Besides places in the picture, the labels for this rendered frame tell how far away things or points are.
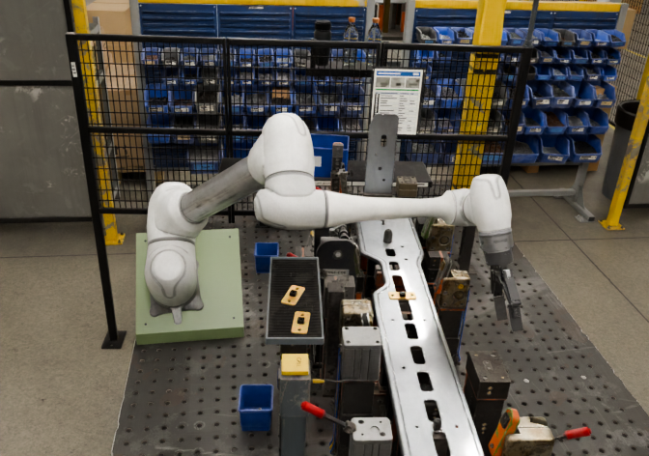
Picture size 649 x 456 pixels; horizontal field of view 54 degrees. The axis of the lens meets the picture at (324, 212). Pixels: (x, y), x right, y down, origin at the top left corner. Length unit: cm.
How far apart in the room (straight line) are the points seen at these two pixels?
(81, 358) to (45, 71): 164
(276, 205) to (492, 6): 151
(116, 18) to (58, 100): 227
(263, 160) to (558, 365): 125
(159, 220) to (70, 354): 149
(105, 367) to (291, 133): 196
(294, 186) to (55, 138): 267
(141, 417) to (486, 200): 118
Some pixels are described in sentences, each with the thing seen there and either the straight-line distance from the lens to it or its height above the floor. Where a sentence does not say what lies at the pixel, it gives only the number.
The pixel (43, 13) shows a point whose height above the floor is 144.
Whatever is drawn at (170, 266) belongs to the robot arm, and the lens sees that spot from 203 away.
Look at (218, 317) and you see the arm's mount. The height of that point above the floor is 77.
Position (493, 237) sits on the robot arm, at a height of 129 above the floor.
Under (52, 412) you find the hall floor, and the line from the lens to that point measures 317.
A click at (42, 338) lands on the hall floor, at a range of 360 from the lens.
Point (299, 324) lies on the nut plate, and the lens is 157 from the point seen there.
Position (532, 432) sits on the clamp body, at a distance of 155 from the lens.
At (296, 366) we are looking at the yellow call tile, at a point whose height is 116.
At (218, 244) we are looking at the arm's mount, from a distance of 232.
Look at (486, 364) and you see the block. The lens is 174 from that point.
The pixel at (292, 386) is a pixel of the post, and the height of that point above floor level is 112.
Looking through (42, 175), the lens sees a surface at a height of 47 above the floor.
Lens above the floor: 212
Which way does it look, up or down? 27 degrees down
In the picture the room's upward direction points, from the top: 3 degrees clockwise
